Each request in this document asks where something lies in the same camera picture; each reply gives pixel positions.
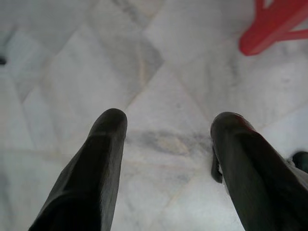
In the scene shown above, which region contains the red plastic stool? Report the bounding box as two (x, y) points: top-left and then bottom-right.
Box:
(238, 0), (308, 57)

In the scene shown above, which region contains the black rounded object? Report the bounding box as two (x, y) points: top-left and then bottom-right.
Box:
(291, 151), (308, 174)

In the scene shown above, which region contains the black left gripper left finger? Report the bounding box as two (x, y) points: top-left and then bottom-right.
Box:
(28, 108), (128, 231)

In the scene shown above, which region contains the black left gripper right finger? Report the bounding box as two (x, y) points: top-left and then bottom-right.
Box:
(210, 112), (308, 231)

